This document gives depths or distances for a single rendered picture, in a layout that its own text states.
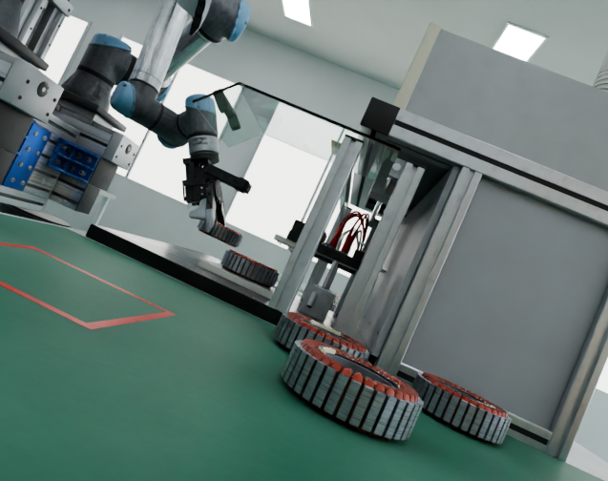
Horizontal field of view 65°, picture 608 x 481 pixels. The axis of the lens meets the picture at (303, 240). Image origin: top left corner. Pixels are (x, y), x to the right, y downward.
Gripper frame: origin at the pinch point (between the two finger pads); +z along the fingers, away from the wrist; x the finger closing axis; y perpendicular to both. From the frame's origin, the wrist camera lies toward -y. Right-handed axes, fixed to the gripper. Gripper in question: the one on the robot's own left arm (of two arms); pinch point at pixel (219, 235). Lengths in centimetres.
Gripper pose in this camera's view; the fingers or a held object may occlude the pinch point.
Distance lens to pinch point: 119.7
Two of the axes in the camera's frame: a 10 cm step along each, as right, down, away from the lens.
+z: 1.0, 9.9, -1.0
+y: -9.9, 1.1, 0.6
